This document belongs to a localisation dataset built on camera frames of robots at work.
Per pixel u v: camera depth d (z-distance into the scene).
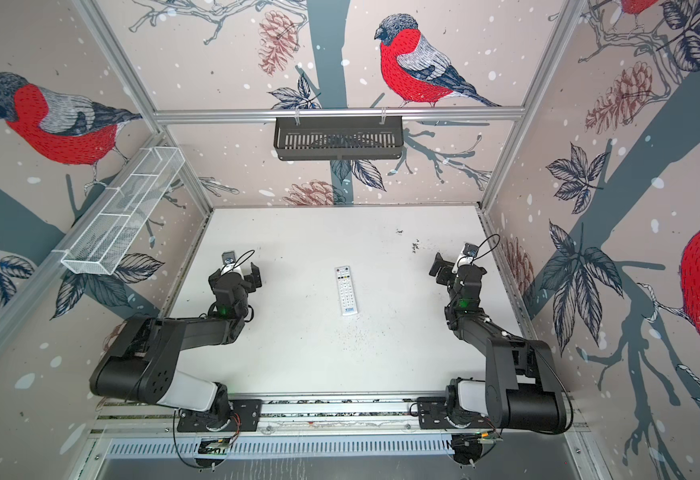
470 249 0.76
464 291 0.67
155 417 0.75
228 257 0.78
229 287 0.70
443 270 0.80
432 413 0.73
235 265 0.78
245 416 0.73
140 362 0.45
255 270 0.87
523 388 0.43
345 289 0.95
